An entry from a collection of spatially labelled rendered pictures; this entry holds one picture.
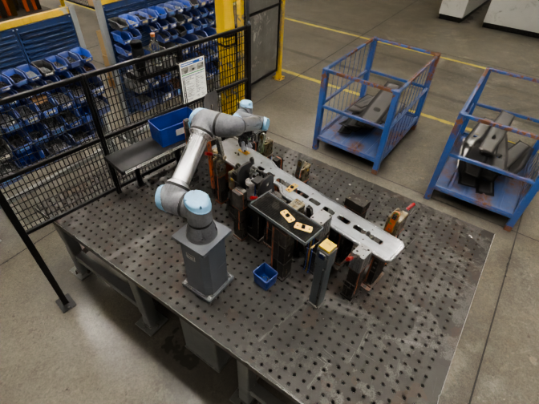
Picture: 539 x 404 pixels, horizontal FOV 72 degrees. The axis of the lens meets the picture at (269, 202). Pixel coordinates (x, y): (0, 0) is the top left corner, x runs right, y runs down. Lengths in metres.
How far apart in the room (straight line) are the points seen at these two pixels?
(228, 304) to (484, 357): 1.84
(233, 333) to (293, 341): 0.30
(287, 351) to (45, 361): 1.69
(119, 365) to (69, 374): 0.31
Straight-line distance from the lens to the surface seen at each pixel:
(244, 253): 2.24
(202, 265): 1.85
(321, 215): 1.91
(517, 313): 3.44
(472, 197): 3.91
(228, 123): 1.79
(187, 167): 1.76
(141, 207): 2.62
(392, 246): 2.01
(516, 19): 9.51
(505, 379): 3.08
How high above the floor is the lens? 2.44
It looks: 43 degrees down
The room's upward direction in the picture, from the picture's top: 2 degrees clockwise
